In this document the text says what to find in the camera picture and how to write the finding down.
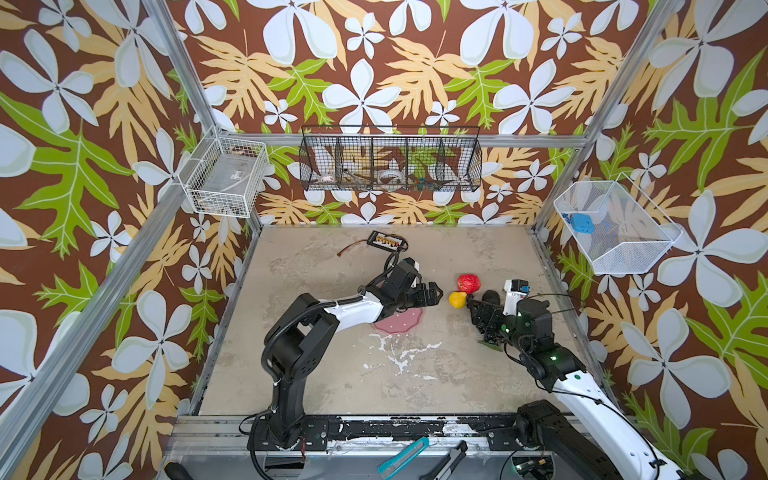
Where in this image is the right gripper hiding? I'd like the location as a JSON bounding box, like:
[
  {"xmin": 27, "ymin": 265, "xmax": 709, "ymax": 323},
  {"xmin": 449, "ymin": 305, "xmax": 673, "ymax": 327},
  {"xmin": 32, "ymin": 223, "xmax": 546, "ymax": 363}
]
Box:
[{"xmin": 468, "ymin": 296, "xmax": 532, "ymax": 358}]

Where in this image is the yellow lemon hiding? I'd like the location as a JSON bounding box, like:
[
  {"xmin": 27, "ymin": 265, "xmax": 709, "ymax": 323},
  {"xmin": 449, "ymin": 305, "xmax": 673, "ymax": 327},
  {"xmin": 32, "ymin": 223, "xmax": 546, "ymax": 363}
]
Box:
[{"xmin": 448, "ymin": 291, "xmax": 468, "ymax": 309}]

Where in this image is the red apple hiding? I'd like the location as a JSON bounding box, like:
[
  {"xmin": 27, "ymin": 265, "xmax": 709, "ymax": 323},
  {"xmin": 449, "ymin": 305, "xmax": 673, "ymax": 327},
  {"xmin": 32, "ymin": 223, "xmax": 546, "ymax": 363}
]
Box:
[{"xmin": 457, "ymin": 274, "xmax": 482, "ymax": 294}]

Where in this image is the pink polka dot plate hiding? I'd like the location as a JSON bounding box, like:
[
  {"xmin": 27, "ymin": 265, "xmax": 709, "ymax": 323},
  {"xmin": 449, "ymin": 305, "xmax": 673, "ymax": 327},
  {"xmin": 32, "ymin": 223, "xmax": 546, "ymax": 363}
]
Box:
[{"xmin": 372, "ymin": 308, "xmax": 423, "ymax": 335}]

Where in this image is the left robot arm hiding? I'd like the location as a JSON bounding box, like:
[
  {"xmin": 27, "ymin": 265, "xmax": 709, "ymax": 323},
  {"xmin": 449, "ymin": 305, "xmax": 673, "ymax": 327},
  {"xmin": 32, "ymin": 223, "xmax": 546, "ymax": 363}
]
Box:
[{"xmin": 261, "ymin": 257, "xmax": 444, "ymax": 448}]

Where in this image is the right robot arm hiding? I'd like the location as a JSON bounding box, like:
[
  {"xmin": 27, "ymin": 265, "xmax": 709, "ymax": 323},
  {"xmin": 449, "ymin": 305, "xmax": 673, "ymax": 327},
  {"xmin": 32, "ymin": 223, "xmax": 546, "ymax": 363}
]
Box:
[{"xmin": 468, "ymin": 291, "xmax": 689, "ymax": 479}]

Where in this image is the black grape bunch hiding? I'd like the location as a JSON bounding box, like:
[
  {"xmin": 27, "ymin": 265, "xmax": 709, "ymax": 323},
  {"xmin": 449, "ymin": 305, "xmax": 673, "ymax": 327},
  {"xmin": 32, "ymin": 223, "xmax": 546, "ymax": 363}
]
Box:
[{"xmin": 466, "ymin": 290, "xmax": 506, "ymax": 346}]

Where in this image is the blue object in basket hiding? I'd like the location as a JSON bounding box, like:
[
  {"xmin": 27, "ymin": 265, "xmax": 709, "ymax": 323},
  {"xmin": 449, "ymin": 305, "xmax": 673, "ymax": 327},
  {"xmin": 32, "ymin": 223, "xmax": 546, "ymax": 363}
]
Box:
[{"xmin": 568, "ymin": 213, "xmax": 595, "ymax": 235}]

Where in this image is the white mesh basket right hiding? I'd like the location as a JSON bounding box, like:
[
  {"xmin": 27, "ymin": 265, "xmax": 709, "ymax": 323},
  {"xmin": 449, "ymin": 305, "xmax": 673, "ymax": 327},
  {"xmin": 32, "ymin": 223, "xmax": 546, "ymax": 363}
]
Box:
[{"xmin": 554, "ymin": 174, "xmax": 683, "ymax": 276}]

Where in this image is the black tool front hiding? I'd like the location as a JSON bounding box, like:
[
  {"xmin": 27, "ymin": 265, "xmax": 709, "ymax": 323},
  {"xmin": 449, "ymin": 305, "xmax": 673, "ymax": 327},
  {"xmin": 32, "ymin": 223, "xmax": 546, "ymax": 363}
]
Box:
[{"xmin": 419, "ymin": 440, "xmax": 468, "ymax": 480}]

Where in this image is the teal utility knife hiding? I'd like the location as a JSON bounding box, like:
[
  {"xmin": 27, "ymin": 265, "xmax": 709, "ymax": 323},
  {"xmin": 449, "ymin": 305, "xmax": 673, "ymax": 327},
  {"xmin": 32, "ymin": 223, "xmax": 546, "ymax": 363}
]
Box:
[{"xmin": 377, "ymin": 437, "xmax": 430, "ymax": 480}]

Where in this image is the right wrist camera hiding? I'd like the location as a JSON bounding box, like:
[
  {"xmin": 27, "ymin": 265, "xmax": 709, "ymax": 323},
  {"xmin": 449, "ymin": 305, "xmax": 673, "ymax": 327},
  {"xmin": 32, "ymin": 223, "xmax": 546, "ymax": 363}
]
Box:
[{"xmin": 503, "ymin": 279, "xmax": 530, "ymax": 316}]

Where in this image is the black wire basket rear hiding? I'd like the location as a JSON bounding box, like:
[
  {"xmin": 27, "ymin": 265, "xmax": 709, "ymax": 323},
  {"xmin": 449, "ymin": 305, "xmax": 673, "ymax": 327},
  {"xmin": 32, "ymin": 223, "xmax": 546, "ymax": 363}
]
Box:
[{"xmin": 298, "ymin": 125, "xmax": 483, "ymax": 192}]

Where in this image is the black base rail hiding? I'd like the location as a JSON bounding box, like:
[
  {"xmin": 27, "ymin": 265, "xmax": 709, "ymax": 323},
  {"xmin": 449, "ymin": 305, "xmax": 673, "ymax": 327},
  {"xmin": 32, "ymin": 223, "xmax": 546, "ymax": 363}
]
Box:
[{"xmin": 238, "ymin": 413, "xmax": 523, "ymax": 452}]

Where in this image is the white wire basket left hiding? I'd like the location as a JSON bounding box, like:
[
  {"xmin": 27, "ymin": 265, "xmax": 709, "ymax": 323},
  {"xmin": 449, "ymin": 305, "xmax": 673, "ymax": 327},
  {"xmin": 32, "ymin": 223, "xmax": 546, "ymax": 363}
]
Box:
[{"xmin": 179, "ymin": 129, "xmax": 271, "ymax": 219}]

